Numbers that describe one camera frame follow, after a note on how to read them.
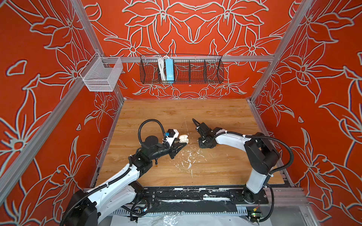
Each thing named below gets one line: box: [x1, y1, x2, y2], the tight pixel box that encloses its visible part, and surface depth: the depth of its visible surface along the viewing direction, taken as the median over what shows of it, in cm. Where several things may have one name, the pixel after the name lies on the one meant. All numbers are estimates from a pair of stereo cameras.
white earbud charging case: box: [179, 134, 190, 145], surface depth 72 cm
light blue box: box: [164, 58, 175, 84], surface depth 92 cm
